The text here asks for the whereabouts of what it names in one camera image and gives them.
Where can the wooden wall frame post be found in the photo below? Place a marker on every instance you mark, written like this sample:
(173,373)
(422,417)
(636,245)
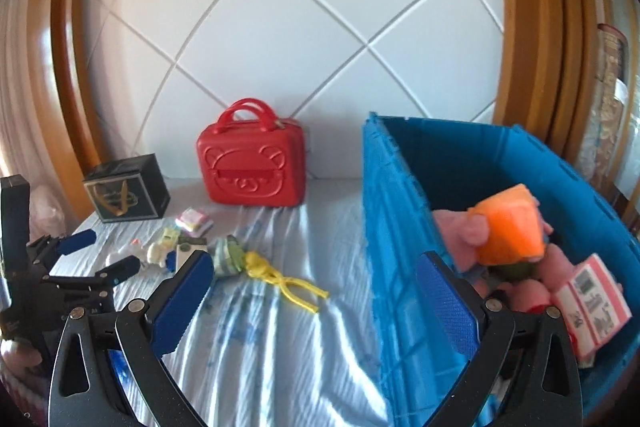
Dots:
(70,57)
(530,32)

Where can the orange-dressed pig plush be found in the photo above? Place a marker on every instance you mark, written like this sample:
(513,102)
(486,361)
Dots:
(510,227)

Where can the blue plastic crate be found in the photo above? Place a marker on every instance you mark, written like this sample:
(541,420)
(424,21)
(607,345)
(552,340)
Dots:
(400,282)

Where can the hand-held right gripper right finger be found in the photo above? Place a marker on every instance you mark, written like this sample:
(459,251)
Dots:
(447,307)

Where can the person's left hand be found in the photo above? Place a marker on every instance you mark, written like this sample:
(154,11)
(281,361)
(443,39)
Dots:
(20,354)

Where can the pink tissue pack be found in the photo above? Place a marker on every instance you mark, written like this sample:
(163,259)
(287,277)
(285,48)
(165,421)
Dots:
(191,221)

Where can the red-dressed pig plush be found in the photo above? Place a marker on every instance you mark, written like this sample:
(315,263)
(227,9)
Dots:
(530,299)

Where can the black gift box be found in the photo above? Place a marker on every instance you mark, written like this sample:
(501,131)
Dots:
(145,187)

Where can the red toy suitcase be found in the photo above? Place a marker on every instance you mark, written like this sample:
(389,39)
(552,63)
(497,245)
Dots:
(250,177)

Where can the rolled patterned carpet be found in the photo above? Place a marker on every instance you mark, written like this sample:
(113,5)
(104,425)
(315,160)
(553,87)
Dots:
(610,72)

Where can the pink white cardboard box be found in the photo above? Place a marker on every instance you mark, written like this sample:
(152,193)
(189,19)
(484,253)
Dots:
(595,307)

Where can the pale striped floral sheet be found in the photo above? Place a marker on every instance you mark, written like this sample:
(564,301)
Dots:
(300,357)

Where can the clear plastic bag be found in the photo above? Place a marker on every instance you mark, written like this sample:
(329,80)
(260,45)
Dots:
(47,207)

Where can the pink sheer curtain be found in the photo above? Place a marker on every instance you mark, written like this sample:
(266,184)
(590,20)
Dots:
(25,82)

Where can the small white toy figure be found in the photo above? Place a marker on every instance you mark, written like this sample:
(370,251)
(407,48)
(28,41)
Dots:
(157,253)

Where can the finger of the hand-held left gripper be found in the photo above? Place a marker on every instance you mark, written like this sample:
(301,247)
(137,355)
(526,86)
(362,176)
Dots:
(77,241)
(122,268)

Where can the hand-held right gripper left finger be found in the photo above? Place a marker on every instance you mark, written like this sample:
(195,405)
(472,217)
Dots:
(182,302)

